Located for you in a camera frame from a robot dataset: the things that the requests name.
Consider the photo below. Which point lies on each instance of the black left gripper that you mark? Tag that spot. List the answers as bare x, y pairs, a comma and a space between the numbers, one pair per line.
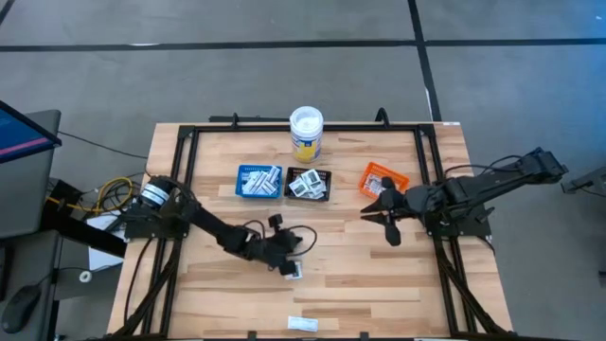
279, 246

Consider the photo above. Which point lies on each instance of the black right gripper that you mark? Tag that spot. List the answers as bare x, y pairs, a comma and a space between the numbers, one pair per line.
402, 203

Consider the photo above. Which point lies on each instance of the red-label white packet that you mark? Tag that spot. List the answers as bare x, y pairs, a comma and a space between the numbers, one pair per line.
374, 184

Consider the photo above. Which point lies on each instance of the black-print first aid packet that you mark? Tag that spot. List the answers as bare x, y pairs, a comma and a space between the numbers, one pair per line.
312, 177
299, 187
298, 272
308, 193
321, 189

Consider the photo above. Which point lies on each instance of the blue-striped bandage wrapper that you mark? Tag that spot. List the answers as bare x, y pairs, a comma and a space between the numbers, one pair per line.
248, 182
272, 176
259, 182

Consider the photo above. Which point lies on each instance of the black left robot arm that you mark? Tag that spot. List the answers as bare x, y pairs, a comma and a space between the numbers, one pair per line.
213, 227

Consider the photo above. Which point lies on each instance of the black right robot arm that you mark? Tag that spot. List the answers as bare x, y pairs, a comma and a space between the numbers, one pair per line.
483, 184

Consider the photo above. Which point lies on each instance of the orange plastic basket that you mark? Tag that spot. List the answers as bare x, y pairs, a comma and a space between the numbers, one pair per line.
400, 179

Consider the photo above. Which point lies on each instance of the blue plastic basket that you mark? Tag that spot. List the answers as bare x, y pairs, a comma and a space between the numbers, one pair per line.
239, 194

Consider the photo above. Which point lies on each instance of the black plastic basket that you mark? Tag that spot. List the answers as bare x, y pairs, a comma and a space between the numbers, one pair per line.
291, 173

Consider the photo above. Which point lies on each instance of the plain white gauze packet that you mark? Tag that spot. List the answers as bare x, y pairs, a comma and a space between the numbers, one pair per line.
303, 323

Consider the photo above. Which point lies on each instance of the disinfecting wipes canister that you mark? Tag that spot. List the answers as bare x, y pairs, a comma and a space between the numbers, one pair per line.
307, 142

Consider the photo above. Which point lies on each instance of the white paper sheet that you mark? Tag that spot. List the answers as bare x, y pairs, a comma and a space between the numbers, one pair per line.
101, 258

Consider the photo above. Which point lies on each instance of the black metal beam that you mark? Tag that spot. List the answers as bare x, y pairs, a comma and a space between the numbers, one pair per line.
85, 234

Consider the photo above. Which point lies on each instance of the white tape roll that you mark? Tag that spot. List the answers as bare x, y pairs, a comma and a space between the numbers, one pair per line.
80, 276

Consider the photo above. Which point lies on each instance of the black stand foot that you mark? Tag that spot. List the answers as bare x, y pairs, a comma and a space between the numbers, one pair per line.
587, 181

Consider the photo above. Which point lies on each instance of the grey low desk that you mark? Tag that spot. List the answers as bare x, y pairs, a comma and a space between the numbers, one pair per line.
42, 265

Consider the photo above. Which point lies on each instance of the monitor with purple screen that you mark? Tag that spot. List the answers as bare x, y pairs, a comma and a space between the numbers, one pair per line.
28, 189

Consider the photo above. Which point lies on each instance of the black computer mouse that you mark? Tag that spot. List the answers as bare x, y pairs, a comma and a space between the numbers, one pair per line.
21, 305

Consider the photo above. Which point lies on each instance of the computer monitor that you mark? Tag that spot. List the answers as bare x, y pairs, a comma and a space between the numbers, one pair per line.
19, 135

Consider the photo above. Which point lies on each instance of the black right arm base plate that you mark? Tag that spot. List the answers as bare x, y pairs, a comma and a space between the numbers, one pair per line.
468, 229

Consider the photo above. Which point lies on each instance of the black metal table frame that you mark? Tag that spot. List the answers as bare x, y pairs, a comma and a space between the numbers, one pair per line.
237, 128

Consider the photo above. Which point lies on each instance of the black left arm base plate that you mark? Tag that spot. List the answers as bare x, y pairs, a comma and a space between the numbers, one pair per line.
142, 231

